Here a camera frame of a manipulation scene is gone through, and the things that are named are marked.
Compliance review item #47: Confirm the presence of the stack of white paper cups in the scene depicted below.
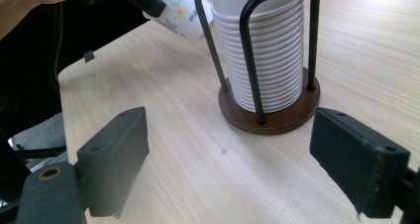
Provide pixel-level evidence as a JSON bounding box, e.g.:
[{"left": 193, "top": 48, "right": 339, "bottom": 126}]
[{"left": 210, "top": 0, "right": 307, "bottom": 115}]

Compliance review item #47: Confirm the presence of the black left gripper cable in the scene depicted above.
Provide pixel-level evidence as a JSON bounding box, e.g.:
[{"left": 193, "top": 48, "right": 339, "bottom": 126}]
[{"left": 49, "top": 1, "right": 65, "bottom": 86}]

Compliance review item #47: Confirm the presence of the metal floor rail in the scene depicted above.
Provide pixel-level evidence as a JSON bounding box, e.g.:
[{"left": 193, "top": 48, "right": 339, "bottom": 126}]
[{"left": 8, "top": 136, "right": 69, "bottom": 174}]

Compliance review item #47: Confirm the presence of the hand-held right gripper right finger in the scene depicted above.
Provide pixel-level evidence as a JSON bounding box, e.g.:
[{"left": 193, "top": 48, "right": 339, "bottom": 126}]
[{"left": 309, "top": 106, "right": 411, "bottom": 219}]

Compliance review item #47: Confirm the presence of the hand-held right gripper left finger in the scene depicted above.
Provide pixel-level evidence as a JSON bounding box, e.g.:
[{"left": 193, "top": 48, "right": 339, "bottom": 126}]
[{"left": 76, "top": 106, "right": 151, "bottom": 219}]

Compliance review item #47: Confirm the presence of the wooden wire cup holder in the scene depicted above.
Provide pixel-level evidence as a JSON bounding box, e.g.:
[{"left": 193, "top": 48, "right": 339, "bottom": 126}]
[{"left": 193, "top": 0, "right": 322, "bottom": 136}]

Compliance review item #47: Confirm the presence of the grey tape piece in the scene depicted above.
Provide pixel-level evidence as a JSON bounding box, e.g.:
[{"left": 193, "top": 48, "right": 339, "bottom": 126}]
[{"left": 82, "top": 50, "right": 96, "bottom": 64}]

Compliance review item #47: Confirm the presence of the floral white paper cup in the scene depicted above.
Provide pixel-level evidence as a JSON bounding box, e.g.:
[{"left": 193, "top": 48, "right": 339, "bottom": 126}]
[{"left": 143, "top": 0, "right": 214, "bottom": 46}]

